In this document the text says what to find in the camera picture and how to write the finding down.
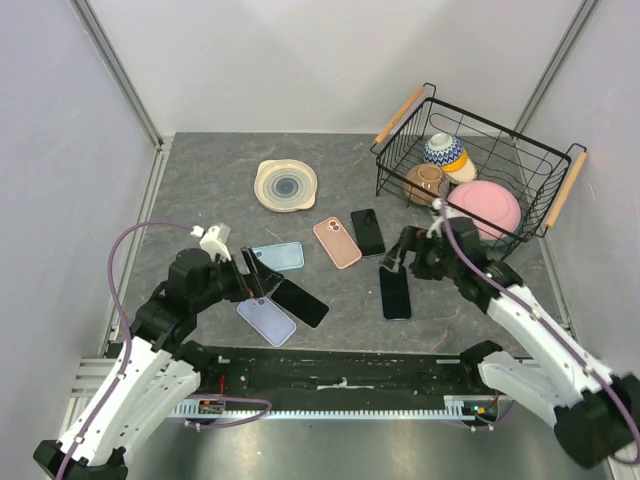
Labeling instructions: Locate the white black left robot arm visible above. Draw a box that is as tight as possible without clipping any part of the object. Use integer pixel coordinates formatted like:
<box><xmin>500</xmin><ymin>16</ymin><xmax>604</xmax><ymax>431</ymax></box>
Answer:
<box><xmin>33</xmin><ymin>248</ymin><xmax>284</xmax><ymax>479</ymax></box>

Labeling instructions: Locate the grey slotted cable duct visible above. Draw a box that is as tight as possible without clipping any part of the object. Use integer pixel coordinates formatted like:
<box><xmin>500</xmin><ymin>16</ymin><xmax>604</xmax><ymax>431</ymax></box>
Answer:
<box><xmin>168</xmin><ymin>396</ymin><xmax>501</xmax><ymax>422</ymax></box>

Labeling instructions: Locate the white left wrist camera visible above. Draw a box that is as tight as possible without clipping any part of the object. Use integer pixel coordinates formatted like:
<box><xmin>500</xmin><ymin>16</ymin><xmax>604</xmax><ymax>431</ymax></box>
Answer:
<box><xmin>190</xmin><ymin>223</ymin><xmax>232</xmax><ymax>261</ymax></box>

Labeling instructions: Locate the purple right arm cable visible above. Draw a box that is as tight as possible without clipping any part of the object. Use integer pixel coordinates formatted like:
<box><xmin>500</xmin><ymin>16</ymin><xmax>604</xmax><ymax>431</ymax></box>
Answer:
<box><xmin>434</xmin><ymin>182</ymin><xmax>640</xmax><ymax>464</ymax></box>

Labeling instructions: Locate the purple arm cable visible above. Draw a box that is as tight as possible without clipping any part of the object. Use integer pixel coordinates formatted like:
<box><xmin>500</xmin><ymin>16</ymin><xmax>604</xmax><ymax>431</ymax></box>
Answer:
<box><xmin>52</xmin><ymin>221</ymin><xmax>199</xmax><ymax>474</ymax></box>
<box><xmin>434</xmin><ymin>182</ymin><xmax>640</xmax><ymax>464</ymax></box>

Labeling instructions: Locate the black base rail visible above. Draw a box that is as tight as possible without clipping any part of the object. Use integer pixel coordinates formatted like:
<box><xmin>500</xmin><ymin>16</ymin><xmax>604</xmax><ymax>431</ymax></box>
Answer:
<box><xmin>183</xmin><ymin>346</ymin><xmax>498</xmax><ymax>412</ymax></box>

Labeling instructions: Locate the lilac phone case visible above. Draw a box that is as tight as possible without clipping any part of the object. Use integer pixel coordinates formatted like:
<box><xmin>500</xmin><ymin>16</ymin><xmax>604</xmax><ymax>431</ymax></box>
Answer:
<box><xmin>236</xmin><ymin>297</ymin><xmax>297</xmax><ymax>348</ymax></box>

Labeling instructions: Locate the brown ceramic bowl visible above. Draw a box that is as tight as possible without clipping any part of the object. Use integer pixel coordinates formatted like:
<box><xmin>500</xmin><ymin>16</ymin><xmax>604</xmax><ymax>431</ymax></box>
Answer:
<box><xmin>403</xmin><ymin>163</ymin><xmax>445</xmax><ymax>206</ymax></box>

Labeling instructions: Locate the cream silicone lid plate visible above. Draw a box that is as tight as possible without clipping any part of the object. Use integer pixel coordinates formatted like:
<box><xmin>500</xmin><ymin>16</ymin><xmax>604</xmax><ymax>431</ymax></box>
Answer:
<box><xmin>254</xmin><ymin>159</ymin><xmax>318</xmax><ymax>213</ymax></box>

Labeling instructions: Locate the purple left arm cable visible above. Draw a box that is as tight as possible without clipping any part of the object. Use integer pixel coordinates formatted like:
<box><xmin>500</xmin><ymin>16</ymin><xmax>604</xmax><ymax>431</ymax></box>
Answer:
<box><xmin>52</xmin><ymin>221</ymin><xmax>199</xmax><ymax>474</ymax></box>

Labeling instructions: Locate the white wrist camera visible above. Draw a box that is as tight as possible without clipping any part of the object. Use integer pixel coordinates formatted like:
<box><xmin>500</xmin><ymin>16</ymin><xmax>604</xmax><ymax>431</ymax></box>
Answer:
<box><xmin>426</xmin><ymin>198</ymin><xmax>459</xmax><ymax>239</ymax></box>
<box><xmin>190</xmin><ymin>223</ymin><xmax>232</xmax><ymax>261</ymax></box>

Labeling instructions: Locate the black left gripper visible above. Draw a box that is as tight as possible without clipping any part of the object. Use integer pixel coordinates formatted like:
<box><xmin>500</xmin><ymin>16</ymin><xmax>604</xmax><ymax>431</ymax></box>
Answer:
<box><xmin>192</xmin><ymin>245</ymin><xmax>284</xmax><ymax>311</ymax></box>

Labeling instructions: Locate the green-edged black phone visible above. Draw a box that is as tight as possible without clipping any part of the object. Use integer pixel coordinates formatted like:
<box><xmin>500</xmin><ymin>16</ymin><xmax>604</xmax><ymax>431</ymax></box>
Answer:
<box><xmin>350</xmin><ymin>209</ymin><xmax>385</xmax><ymax>257</ymax></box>

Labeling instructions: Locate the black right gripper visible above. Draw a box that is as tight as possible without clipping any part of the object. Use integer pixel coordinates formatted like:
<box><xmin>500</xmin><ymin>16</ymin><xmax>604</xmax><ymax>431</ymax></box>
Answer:
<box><xmin>379</xmin><ymin>224</ymin><xmax>461</xmax><ymax>281</ymax></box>

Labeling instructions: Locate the black wire basket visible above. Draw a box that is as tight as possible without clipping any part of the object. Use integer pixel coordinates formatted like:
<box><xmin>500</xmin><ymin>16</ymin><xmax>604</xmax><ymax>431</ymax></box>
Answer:
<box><xmin>371</xmin><ymin>82</ymin><xmax>587</xmax><ymax>259</ymax></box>

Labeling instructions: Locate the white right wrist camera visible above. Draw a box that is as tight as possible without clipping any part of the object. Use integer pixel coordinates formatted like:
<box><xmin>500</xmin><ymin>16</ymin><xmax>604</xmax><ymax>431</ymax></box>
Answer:
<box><xmin>426</xmin><ymin>198</ymin><xmax>459</xmax><ymax>239</ymax></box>

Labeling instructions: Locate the yellow cream bowl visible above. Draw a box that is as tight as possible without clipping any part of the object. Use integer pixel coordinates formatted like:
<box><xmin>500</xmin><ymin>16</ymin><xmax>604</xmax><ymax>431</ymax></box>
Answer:
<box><xmin>442</xmin><ymin>149</ymin><xmax>477</xmax><ymax>185</ymax></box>

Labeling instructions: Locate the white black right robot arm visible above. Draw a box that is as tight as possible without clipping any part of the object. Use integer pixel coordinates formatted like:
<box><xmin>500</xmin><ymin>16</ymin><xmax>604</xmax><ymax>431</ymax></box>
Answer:
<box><xmin>382</xmin><ymin>217</ymin><xmax>639</xmax><ymax>469</ymax></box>

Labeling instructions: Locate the pink phone case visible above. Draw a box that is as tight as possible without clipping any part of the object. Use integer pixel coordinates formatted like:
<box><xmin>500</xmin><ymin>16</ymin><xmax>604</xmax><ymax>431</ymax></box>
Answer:
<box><xmin>313</xmin><ymin>217</ymin><xmax>362</xmax><ymax>269</ymax></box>

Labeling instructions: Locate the blue patterned bowl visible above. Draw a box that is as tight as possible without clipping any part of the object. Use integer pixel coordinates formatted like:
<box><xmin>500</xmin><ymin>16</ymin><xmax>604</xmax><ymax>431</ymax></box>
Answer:
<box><xmin>424</xmin><ymin>132</ymin><xmax>464</xmax><ymax>167</ymax></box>

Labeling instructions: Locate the black phone near lilac case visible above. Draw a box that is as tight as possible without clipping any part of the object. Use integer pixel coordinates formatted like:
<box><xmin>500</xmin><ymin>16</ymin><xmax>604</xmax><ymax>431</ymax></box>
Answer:
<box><xmin>271</xmin><ymin>280</ymin><xmax>329</xmax><ymax>328</ymax></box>

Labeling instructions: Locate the light blue phone case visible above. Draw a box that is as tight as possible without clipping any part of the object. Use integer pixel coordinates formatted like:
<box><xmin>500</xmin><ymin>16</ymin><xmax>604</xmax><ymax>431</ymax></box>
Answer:
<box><xmin>252</xmin><ymin>242</ymin><xmax>305</xmax><ymax>272</ymax></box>

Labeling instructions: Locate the pink plate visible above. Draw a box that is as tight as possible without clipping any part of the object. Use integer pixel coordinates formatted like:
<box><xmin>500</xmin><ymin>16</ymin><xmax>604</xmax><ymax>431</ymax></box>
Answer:
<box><xmin>448</xmin><ymin>180</ymin><xmax>521</xmax><ymax>242</ymax></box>

